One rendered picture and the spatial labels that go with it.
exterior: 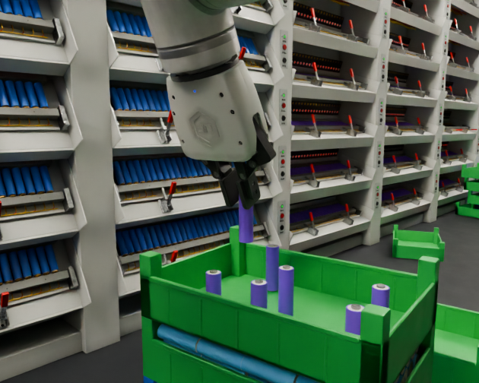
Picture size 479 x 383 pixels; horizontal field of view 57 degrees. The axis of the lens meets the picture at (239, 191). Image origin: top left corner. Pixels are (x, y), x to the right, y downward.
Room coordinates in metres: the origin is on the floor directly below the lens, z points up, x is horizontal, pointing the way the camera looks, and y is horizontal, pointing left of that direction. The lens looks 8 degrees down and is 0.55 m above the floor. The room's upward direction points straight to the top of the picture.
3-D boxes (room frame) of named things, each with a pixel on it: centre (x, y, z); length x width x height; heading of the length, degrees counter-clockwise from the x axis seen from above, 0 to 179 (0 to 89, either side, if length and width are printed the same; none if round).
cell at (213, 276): (0.49, 0.03, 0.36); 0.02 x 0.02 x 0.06
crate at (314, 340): (0.51, -0.06, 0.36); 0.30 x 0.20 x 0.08; 54
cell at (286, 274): (0.51, -0.06, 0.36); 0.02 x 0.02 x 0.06
